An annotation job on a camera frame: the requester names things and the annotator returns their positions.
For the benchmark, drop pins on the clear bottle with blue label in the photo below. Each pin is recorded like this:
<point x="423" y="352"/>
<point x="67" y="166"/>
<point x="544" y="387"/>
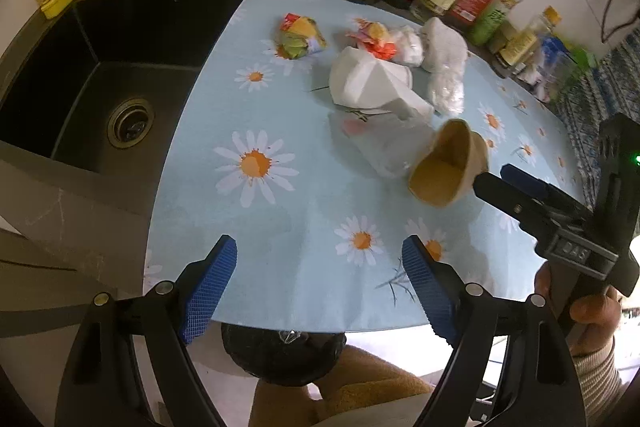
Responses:
<point x="555" y="57"/>

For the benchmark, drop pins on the person's right forearm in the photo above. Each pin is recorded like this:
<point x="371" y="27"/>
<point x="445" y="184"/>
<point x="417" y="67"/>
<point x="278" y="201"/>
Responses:
<point x="597" y="377"/>

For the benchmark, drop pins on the red orange wrapper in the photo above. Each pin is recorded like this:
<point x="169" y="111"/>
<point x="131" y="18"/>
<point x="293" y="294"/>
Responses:
<point x="375" y="42"/>

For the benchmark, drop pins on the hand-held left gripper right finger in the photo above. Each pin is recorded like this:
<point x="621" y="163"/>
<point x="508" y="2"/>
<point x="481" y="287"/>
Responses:
<point x="425" y="287"/>

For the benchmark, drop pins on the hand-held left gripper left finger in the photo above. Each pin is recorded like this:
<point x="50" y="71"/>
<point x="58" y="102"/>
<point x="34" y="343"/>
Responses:
<point x="210" y="292"/>

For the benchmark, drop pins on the yellow green crumpled wrapper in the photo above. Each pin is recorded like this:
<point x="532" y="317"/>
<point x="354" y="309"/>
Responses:
<point x="300" y="37"/>

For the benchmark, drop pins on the small bottle with yellow label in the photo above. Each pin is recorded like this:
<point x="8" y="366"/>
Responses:
<point x="520" y="44"/>

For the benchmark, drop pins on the black trash bin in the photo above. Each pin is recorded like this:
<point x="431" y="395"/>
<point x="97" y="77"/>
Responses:
<point x="280" y="357"/>

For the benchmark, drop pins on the bottle with green label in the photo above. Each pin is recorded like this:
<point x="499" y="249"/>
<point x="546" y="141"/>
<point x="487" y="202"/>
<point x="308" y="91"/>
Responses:
<point x="492" y="19"/>

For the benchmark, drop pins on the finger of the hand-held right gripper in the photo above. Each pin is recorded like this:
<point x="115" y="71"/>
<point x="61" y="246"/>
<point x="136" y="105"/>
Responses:
<point x="520" y="177"/>
<point x="500" y="194"/>

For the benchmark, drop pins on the daisy print table mat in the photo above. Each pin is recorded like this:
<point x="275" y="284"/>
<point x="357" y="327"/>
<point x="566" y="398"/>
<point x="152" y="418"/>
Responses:
<point x="310" y="207"/>

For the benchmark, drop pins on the metal sink drain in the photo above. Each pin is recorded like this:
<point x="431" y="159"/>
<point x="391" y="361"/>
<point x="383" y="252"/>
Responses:
<point x="130" y="122"/>

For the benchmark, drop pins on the clear plastic bag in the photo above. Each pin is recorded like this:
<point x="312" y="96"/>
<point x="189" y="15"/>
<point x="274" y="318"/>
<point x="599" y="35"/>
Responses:
<point x="385" y="147"/>

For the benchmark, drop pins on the person's leg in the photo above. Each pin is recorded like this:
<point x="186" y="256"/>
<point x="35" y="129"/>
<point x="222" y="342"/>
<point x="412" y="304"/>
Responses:
<point x="350" y="397"/>

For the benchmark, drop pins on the black kitchen sink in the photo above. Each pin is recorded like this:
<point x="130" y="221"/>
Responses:
<point x="75" y="57"/>

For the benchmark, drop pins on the long crumpled white plastic bag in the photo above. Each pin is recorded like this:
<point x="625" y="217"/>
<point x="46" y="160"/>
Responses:
<point x="445" y="57"/>

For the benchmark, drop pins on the person's right hand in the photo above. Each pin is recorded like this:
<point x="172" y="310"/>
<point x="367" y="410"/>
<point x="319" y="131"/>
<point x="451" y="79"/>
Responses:
<point x="595" y="312"/>

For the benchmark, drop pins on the small white plastic bag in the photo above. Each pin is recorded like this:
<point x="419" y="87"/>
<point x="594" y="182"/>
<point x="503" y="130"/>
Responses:
<point x="410" y="47"/>

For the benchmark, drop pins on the brown paper cup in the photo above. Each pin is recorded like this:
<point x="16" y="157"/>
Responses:
<point x="445" y="172"/>

